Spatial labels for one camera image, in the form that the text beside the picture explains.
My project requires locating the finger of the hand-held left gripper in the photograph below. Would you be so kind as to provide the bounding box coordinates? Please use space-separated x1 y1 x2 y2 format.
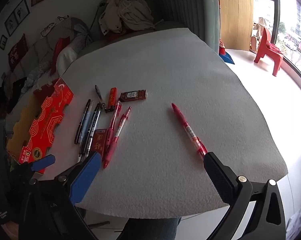
14 154 56 180

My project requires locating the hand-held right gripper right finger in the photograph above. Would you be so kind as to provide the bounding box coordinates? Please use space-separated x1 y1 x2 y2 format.
202 151 286 240

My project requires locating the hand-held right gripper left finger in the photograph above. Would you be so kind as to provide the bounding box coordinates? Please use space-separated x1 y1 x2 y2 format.
19 152 102 240

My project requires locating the red and yellow cardboard carton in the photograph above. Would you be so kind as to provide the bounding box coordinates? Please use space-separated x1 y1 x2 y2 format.
6 77 74 175

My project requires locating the red pen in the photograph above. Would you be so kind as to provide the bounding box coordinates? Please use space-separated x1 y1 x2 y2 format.
102 106 132 169
171 102 208 158
104 101 122 155

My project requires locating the long black pen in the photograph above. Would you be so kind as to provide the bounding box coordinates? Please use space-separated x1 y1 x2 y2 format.
74 99 91 145

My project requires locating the light blue pen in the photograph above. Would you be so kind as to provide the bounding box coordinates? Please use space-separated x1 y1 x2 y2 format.
79 101 94 142

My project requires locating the red card box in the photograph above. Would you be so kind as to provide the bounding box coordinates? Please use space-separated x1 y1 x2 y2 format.
90 129 108 155

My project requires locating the black pen with clear tip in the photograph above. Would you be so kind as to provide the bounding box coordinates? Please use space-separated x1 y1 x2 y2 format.
77 103 100 163

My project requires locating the black pen with silver tip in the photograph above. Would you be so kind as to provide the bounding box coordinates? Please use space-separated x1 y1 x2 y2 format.
86 104 102 157

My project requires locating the grey and black pen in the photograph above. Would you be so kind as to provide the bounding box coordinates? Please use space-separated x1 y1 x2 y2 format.
95 85 109 113

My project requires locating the red lighter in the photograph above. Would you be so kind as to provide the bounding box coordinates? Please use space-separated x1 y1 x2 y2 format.
106 87 118 110

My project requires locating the patterned blanket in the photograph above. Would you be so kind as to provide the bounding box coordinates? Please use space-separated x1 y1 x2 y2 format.
6 52 58 98

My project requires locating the dark red rectangular box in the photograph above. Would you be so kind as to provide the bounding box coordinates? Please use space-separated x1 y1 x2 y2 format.
119 89 148 103

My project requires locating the dark red cushion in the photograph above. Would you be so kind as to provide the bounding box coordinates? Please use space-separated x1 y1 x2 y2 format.
8 34 28 72

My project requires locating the white pillow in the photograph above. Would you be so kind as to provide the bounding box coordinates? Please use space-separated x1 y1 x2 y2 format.
56 46 83 77

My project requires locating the red cloth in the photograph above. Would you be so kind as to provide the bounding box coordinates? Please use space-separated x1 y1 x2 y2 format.
52 37 71 67

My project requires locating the blue dustpan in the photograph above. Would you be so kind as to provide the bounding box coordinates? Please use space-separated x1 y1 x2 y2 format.
220 49 237 65

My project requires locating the red broom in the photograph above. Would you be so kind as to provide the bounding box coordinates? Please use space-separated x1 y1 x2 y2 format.
218 0 226 55

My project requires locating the striped pillow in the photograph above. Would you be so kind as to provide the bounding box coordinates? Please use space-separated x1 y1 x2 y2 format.
44 17 92 53

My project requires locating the red plastic chair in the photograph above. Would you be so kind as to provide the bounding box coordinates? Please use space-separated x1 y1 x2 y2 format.
254 27 284 77

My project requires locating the beige cardboard item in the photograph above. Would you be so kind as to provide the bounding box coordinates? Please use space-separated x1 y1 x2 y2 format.
249 17 267 52

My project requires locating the wooden board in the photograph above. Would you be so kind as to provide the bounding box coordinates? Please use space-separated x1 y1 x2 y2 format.
217 0 254 52

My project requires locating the pile of beige clothes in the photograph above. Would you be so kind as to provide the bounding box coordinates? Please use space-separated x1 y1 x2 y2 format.
99 0 156 35

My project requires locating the green curtain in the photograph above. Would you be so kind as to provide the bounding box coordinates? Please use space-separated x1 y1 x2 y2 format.
149 0 220 54

